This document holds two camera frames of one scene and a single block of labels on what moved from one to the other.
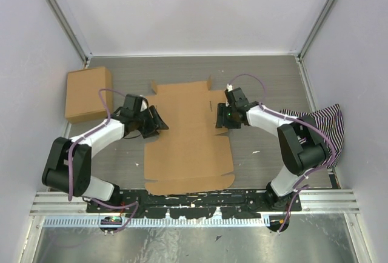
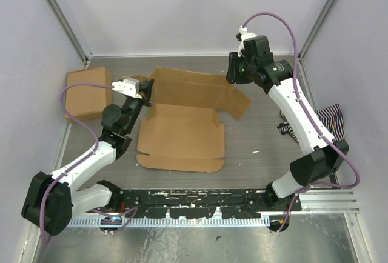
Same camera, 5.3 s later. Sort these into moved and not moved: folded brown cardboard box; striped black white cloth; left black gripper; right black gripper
Moved: right black gripper; left black gripper
Not moved: folded brown cardboard box; striped black white cloth
